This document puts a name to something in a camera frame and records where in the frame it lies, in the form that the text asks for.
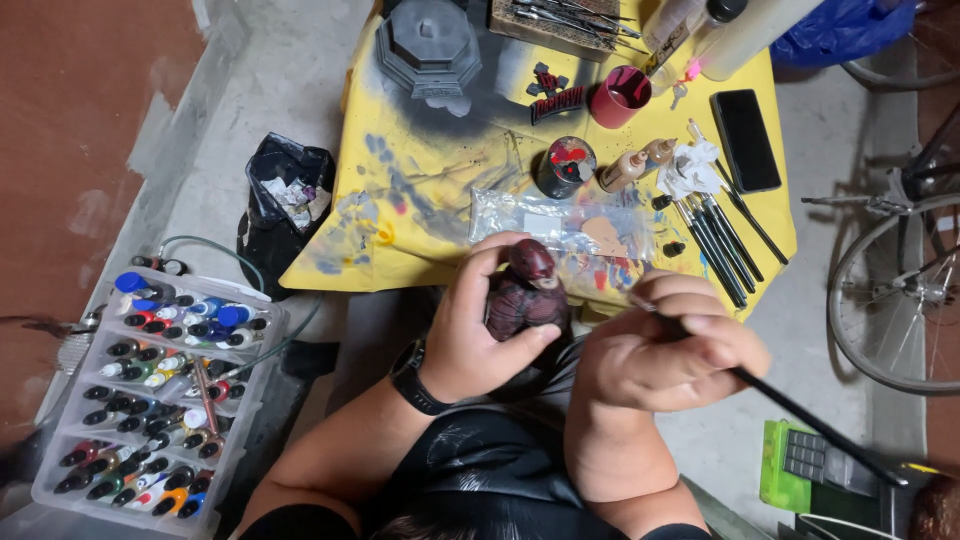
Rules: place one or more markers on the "person's left hand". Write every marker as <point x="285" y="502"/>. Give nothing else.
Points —
<point x="461" y="337"/>

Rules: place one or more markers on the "person's right hand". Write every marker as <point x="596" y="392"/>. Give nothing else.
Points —
<point x="645" y="367"/>

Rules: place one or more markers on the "dark red figurine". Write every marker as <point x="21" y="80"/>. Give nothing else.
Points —
<point x="529" y="300"/>

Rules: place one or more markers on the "black long paintbrush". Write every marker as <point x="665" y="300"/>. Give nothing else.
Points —
<point x="810" y="420"/>

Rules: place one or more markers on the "black wristwatch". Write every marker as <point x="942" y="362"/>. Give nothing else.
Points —
<point x="409" y="379"/>

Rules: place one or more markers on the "small black bottle cap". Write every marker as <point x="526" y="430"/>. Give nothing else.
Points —
<point x="673" y="249"/>
<point x="661" y="202"/>

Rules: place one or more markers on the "black apron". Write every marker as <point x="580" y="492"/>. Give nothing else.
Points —
<point x="487" y="457"/>

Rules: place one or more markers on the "clear plastic bag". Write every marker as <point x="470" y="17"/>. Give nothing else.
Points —
<point x="555" y="221"/>

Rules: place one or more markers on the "paint-stained yellow cloth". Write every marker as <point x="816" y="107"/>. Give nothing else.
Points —
<point x="435" y="180"/>

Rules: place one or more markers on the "brown dropper bottle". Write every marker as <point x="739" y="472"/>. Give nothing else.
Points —
<point x="658" y="151"/>
<point x="621" y="172"/>

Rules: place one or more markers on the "black jar with paint-smeared lid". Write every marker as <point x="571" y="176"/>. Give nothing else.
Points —
<point x="566" y="169"/>

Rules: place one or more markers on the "crumpled white tissue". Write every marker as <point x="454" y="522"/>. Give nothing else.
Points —
<point x="690" y="169"/>

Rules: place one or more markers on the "black trash bag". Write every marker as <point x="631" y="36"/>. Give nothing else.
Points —
<point x="281" y="225"/>

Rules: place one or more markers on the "clear plastic organizer box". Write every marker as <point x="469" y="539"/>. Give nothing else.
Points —
<point x="247" y="420"/>

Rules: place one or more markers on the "black smartphone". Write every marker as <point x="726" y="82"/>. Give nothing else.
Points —
<point x="745" y="140"/>

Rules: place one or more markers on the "dark red logo plate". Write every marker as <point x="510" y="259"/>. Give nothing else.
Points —
<point x="559" y="105"/>

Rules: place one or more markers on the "copper airbrush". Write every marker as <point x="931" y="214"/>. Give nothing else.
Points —
<point x="204" y="397"/>

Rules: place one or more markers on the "red cup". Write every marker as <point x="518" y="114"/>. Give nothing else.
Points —
<point x="615" y="101"/>

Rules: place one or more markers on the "bicycle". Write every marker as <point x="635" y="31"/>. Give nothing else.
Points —
<point x="900" y="285"/>

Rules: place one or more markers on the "small black logo piece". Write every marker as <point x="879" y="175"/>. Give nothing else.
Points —
<point x="546" y="79"/>

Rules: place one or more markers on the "small silver key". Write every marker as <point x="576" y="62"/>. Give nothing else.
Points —
<point x="678" y="95"/>

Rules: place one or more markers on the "grey octagonal display base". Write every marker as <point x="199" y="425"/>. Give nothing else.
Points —
<point x="427" y="45"/>

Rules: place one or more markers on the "rows of paint dropper bottles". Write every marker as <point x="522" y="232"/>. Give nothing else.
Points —
<point x="150" y="405"/>

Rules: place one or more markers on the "wooden box of tools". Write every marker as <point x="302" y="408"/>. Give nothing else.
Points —
<point x="547" y="26"/>

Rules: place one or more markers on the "clear bottle with black cap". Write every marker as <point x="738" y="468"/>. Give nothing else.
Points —
<point x="694" y="37"/>

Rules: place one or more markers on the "clear plastic bottle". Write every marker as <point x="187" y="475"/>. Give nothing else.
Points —
<point x="667" y="19"/>

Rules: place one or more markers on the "blue plastic bag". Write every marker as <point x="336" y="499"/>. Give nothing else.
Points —
<point x="840" y="30"/>

